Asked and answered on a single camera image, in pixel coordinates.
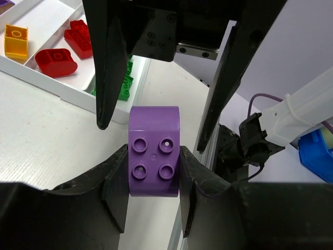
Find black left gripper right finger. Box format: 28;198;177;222
179;146;332;249

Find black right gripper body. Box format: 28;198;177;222
122;1;245;61

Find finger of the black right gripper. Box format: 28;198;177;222
197;1;286;153
82;0;129;130

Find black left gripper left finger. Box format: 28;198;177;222
1;145;129;249

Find red long lego brick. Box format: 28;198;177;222
64;20;93;59

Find green thin lego plate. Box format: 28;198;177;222
126;58;133;76

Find red half-round lego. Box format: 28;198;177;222
34;48;78;78

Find green lego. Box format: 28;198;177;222
91;74;135;102

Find yellow round lego piece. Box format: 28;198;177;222
4;24;29;60

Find purple tall lego brick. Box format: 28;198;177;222
128;106;180;197

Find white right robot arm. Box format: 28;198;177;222
83;1;332;165

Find white divided sorting tray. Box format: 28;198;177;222
0;0;150;124

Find blue plastic bin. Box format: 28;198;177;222
298;129;332;183

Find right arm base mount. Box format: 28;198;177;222
212;125;249;183

